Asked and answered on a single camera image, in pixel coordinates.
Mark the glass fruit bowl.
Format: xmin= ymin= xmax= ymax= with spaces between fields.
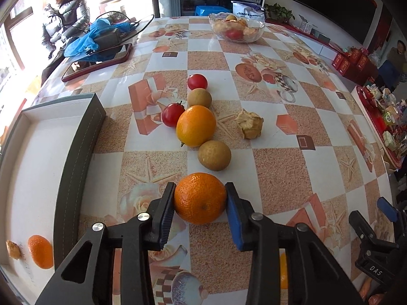
xmin=208 ymin=12 xmax=265 ymax=43

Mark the green potted plant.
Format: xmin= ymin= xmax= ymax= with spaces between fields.
xmin=265 ymin=3 xmax=296 ymax=23

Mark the blue plastic stool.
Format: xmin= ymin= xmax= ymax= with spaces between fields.
xmin=195 ymin=5 xmax=225 ymax=16

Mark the black wall television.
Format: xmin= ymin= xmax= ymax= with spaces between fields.
xmin=293 ymin=0 xmax=377 ymax=45

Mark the black pouch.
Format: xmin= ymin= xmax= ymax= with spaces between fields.
xmin=94 ymin=27 xmax=129 ymax=50

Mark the person's right hand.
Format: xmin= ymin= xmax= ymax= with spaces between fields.
xmin=359 ymin=277 xmax=387 ymax=305

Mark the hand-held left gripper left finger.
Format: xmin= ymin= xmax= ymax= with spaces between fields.
xmin=35 ymin=182 xmax=176 ymax=305

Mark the white printed bag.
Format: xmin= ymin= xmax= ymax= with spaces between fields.
xmin=232 ymin=1 xmax=266 ymax=20

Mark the dimpled round orange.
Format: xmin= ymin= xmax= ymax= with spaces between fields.
xmin=173 ymin=172 xmax=227 ymax=225

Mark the dark red tray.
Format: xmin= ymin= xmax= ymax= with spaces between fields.
xmin=61 ymin=43 xmax=133 ymax=82

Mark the brown round fruit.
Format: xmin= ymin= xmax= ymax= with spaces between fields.
xmin=187 ymin=88 xmax=212 ymax=109
xmin=197 ymin=140 xmax=231 ymax=171

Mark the white low cabinet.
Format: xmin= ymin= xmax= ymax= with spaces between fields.
xmin=264 ymin=19 xmax=344 ymax=58

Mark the printed checkered tablecloth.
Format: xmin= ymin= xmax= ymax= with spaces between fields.
xmin=30 ymin=14 xmax=396 ymax=305

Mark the grey box with white inside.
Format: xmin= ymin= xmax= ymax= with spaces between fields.
xmin=0 ymin=93 xmax=107 ymax=293

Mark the pile of snack packets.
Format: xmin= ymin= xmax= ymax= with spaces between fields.
xmin=364 ymin=85 xmax=407 ymax=159

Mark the dried yellow husk fruit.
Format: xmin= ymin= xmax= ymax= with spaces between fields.
xmin=235 ymin=108 xmax=264 ymax=140

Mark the red tomato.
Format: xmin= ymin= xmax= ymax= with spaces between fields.
xmin=162 ymin=102 xmax=186 ymax=128
xmin=187 ymin=74 xmax=208 ymax=91

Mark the blue plastic bag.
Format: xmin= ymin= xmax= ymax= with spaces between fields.
xmin=64 ymin=18 xmax=134 ymax=62

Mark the black cable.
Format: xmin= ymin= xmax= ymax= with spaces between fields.
xmin=95 ymin=10 xmax=155 ymax=43

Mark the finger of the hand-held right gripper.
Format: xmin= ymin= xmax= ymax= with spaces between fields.
xmin=377 ymin=197 xmax=407 ymax=229
xmin=349 ymin=210 xmax=399 ymax=258

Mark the small orange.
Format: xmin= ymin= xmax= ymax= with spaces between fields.
xmin=27 ymin=235 xmax=54 ymax=270

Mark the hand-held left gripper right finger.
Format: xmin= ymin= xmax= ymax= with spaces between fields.
xmin=225 ymin=182 xmax=365 ymax=305

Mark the large smooth orange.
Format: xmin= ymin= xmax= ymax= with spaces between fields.
xmin=176 ymin=105 xmax=217 ymax=147

